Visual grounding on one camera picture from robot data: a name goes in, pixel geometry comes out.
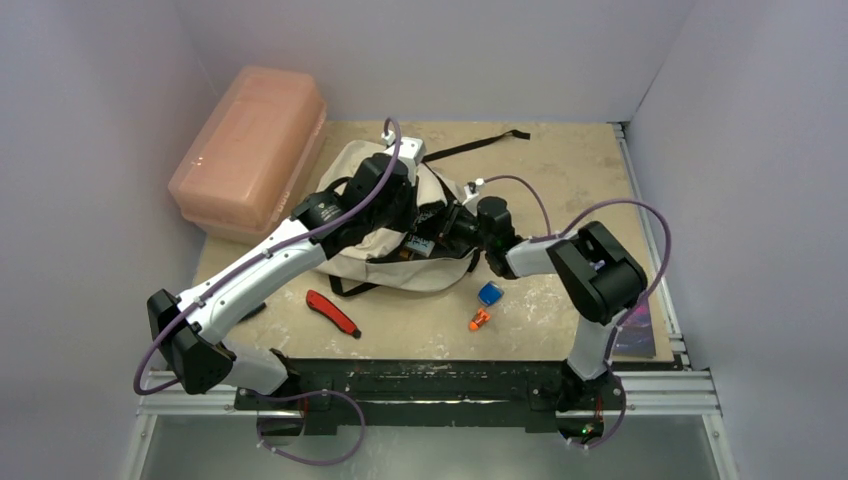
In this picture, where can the red utility knife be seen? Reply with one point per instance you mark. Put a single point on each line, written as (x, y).
(321, 305)

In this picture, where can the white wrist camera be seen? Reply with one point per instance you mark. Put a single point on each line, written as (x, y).
(472, 191)
(410, 152)

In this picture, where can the orange small toy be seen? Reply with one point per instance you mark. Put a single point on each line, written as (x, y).
(480, 318)

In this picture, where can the blue pencil sharpener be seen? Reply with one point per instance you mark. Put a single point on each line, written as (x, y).
(490, 294)

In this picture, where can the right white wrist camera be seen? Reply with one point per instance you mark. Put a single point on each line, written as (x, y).
(472, 191)

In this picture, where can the light blue treehouse book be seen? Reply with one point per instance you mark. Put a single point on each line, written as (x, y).
(414, 247)

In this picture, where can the beige backpack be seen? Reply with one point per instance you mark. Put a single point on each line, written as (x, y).
(376, 261)

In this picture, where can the pink plastic storage box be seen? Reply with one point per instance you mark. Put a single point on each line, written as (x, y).
(251, 160)

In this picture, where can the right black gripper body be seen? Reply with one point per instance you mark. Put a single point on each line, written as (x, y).
(448, 221)

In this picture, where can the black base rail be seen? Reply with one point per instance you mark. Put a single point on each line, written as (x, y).
(535, 396)

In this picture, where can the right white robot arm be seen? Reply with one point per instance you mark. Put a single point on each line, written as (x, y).
(603, 281)

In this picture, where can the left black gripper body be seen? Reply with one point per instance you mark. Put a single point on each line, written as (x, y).
(400, 215)

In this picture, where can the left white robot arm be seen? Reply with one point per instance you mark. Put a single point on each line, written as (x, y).
(188, 329)

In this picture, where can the dark galaxy cover book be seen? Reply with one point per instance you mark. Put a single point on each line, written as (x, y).
(636, 338)

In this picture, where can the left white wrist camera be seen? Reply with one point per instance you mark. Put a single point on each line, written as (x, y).
(410, 152)

